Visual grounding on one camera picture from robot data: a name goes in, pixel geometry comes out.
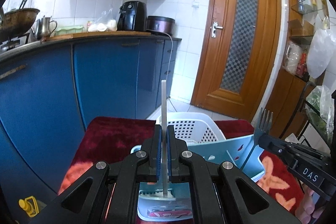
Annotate stainless steel fork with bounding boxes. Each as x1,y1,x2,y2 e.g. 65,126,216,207
253,109,273,145

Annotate beige chopstick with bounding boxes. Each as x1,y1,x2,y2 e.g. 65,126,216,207
161,80,168,198

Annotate blue kitchen base cabinets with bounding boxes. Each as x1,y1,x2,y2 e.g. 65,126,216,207
1,35,179,192

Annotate person's right hand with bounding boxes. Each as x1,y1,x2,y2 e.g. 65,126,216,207
295,185,327,224

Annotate light blue chopsticks box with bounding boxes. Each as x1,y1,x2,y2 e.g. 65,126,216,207
137,135,265,222

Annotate red floral fleece blanket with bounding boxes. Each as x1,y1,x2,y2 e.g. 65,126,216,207
57,116,305,224

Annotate white perforated plastic basket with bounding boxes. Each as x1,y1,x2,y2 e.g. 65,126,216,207
167,112,226,144

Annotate white plastic bag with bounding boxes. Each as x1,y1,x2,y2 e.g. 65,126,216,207
306,28,335,79

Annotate wooden door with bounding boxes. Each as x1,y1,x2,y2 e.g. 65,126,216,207
191,0,281,121

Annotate wooden cutting board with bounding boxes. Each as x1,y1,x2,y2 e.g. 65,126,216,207
46,31,151,41

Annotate green ceramic dish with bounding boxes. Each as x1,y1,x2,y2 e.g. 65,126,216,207
54,25,84,36

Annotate bag of white buns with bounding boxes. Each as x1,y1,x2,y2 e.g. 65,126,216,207
87,8,117,32

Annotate gas stove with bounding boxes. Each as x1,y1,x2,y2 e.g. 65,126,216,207
1,33,30,53

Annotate dark rice cooker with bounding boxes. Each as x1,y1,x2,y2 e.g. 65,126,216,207
146,16,175,35

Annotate stainless steel kettle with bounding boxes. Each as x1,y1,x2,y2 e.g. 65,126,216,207
31,16,58,40

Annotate black air fryer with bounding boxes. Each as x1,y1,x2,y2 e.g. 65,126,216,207
117,1,147,32

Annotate steel wok with ladle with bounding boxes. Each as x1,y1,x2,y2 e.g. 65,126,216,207
0,0,40,43

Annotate black wire rack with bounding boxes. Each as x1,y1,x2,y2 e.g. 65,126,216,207
278,80,336,151

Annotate white power cord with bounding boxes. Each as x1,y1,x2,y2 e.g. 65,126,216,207
146,29,182,112

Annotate silver door handle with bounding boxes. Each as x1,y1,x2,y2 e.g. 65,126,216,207
211,22,223,38

